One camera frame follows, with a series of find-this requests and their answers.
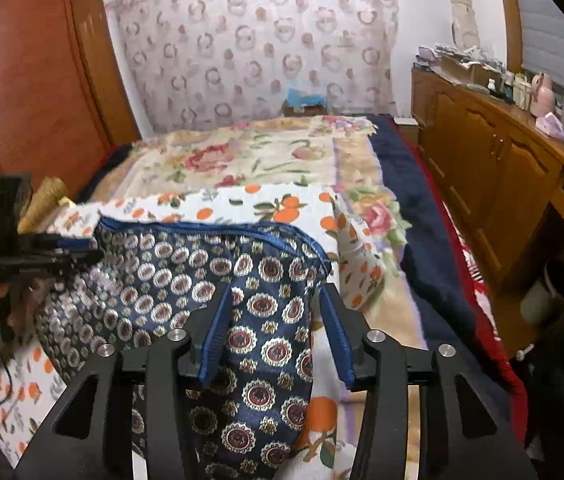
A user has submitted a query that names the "wooden sideboard cabinet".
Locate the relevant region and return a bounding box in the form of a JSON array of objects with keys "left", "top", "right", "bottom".
[{"left": 411, "top": 68, "right": 564, "bottom": 289}]

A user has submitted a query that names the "pink tissue pack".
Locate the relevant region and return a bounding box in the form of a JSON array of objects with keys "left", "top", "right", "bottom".
[{"left": 536, "top": 112, "right": 564, "bottom": 142}]

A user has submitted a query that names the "navy patterned silk garment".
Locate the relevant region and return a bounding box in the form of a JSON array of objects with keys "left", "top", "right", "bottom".
[{"left": 36, "top": 218, "right": 331, "bottom": 479}]

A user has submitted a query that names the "floral beige blanket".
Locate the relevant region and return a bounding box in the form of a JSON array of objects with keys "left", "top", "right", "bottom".
[{"left": 84, "top": 116, "right": 426, "bottom": 349}]

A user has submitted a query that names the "orange fruit print sheet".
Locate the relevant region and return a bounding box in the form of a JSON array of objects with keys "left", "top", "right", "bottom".
[{"left": 0, "top": 184, "right": 385, "bottom": 479}]

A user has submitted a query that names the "red bed cover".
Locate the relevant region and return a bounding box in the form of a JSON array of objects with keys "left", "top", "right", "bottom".
[{"left": 396, "top": 131, "right": 528, "bottom": 442}]

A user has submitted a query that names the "pink kettle jug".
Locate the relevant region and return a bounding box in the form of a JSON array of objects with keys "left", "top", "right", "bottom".
[{"left": 530, "top": 73, "right": 555, "bottom": 117}]

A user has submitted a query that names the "grey window blind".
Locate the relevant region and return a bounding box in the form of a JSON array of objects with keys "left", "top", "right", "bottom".
[{"left": 518, "top": 0, "right": 564, "bottom": 88}]

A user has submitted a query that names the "beige tied side curtain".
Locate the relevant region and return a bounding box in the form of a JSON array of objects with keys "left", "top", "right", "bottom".
[{"left": 450, "top": 0, "right": 480, "bottom": 50}]

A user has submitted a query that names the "pink circle patterned curtain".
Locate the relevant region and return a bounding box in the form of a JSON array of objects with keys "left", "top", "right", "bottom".
[{"left": 110, "top": 0, "right": 399, "bottom": 133}]

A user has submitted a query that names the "brown louvered wardrobe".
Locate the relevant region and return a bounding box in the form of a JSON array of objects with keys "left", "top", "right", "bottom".
[{"left": 0, "top": 0, "right": 140, "bottom": 198}]

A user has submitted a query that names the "brown box with blue cloth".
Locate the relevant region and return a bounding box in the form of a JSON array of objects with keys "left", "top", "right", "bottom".
[{"left": 281, "top": 88, "right": 327, "bottom": 117}]

